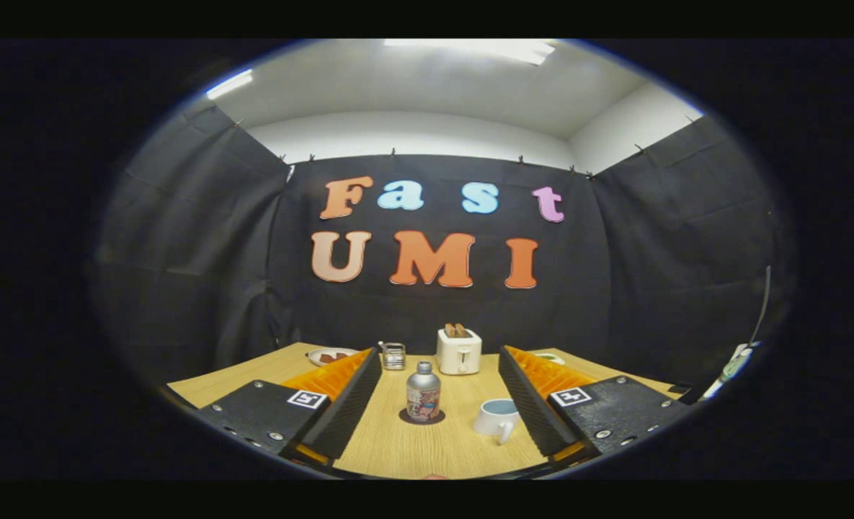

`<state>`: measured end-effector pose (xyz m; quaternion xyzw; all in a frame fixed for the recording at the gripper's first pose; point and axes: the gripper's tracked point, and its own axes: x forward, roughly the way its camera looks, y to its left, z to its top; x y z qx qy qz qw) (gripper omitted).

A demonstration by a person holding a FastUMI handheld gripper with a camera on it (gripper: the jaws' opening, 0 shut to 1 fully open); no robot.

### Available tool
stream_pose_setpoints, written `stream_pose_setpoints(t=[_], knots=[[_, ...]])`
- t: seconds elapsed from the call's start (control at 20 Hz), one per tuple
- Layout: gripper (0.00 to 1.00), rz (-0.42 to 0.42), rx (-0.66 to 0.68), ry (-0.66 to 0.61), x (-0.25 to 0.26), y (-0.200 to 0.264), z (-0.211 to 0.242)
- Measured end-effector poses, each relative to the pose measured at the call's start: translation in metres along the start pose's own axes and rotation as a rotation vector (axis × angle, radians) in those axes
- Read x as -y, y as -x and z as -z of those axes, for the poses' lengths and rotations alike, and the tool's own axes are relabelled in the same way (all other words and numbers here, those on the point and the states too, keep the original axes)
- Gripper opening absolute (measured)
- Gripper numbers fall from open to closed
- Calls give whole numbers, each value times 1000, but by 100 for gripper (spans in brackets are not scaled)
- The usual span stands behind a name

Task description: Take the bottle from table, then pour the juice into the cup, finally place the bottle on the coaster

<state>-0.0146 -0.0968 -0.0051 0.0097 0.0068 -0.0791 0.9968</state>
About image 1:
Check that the dark brown round coaster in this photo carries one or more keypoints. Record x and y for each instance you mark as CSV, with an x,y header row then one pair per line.
x,y
403,416

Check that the white green object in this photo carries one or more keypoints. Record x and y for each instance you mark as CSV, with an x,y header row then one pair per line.
x,y
735,364

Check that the white toaster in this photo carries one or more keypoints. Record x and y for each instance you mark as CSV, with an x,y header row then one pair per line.
x,y
459,353

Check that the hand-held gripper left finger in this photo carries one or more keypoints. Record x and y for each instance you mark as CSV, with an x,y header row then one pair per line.
x,y
340,411

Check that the white cup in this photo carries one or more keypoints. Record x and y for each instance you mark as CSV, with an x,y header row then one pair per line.
x,y
488,423

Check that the silver juice bottle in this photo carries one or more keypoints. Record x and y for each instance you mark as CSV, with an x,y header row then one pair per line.
x,y
424,393

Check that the red food on plate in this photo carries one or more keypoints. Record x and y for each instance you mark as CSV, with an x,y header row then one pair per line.
x,y
331,357

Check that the wooden table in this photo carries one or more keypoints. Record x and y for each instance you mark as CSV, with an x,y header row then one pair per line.
x,y
426,454

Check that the small ceiling light panel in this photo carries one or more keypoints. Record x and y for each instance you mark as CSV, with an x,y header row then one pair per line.
x,y
229,83

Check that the row of cloth clips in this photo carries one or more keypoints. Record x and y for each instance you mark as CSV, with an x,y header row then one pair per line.
x,y
392,153

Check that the white round plate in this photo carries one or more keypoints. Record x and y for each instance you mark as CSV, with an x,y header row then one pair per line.
x,y
313,356

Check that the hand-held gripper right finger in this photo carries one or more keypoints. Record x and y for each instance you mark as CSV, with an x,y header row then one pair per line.
x,y
531,407

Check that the white divided tray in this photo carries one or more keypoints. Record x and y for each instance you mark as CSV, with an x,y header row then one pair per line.
x,y
553,358

